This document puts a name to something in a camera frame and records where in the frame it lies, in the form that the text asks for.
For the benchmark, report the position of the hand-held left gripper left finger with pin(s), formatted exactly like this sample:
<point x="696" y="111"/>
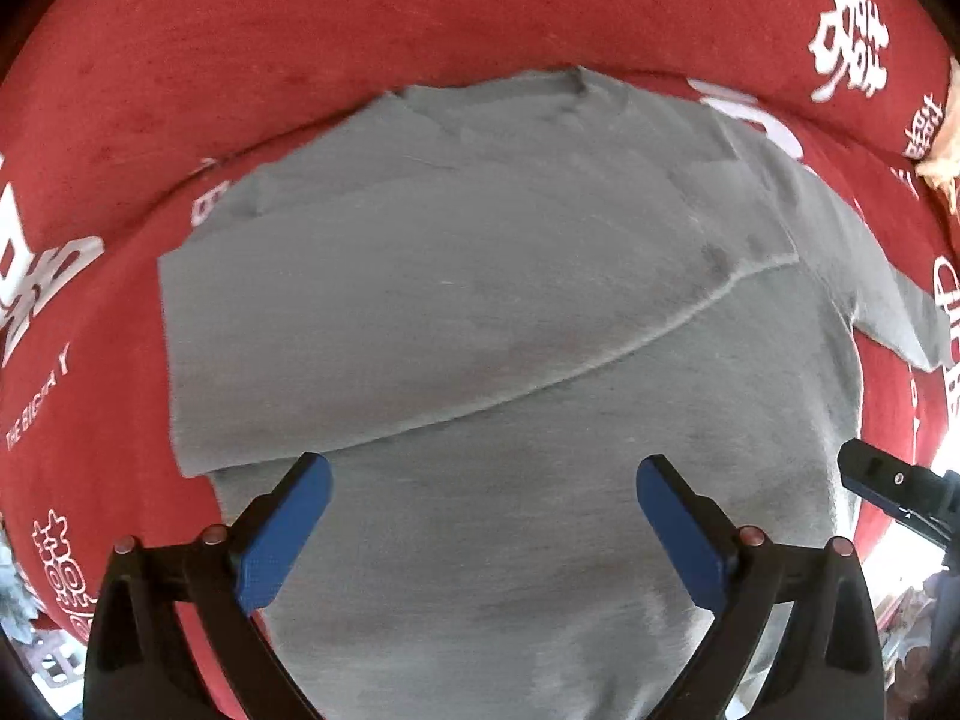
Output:
<point x="285" y="532"/>

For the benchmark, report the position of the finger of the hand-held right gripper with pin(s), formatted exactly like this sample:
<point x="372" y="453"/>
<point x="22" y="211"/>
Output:
<point x="892" y="481"/>

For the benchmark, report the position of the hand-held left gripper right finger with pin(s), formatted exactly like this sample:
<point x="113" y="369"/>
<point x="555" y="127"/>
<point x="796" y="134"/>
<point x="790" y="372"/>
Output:
<point x="681" y="536"/>

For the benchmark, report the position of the orange cloth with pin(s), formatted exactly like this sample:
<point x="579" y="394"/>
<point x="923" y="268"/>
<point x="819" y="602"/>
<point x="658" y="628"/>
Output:
<point x="943" y="150"/>

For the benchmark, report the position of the red printed blanket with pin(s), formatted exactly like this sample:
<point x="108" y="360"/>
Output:
<point x="225" y="75"/>

